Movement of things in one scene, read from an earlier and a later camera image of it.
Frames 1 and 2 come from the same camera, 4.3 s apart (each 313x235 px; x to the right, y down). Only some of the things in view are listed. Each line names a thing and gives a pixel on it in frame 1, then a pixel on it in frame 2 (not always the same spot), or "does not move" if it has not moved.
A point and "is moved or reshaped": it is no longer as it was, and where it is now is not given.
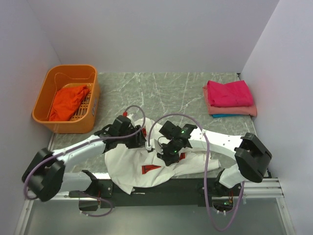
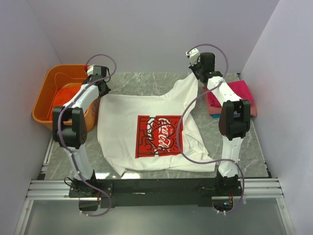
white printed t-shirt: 138,169 is moved or reshaped
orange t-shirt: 66,101 does not move
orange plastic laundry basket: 83,118 does not move
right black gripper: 166,154 to 196,71
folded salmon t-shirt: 245,110 does not move
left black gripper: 136,141 to 104,87
